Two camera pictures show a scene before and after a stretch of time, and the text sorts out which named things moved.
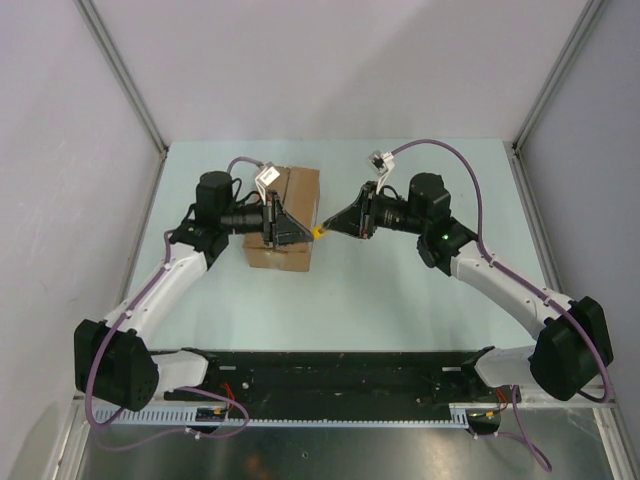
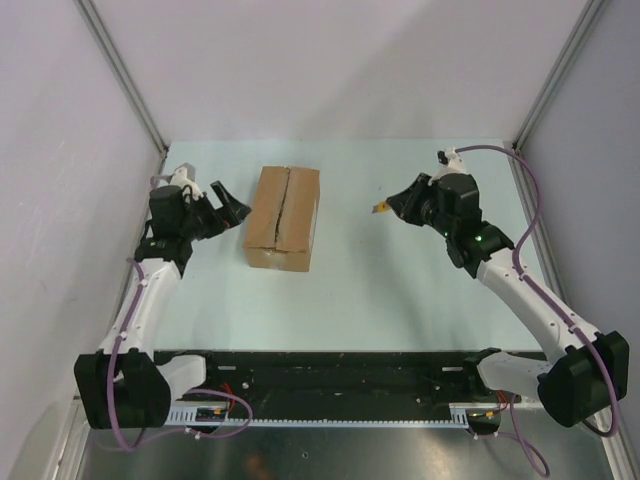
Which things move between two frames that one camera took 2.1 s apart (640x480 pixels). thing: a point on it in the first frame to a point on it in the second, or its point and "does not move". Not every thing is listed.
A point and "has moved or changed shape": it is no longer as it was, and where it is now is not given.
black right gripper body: [370, 213] to [424, 211]
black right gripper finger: [349, 221] to [418, 188]
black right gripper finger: [348, 221] to [400, 204]
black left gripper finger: [284, 222] to [228, 201]
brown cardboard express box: [298, 190] does not move
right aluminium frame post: [546, 92] does not move
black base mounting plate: [343, 380] does not move
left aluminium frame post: [105, 38] does not move
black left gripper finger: [282, 238] to [233, 214]
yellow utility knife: [317, 235] has moved or changed shape
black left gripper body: [268, 220] to [203, 221]
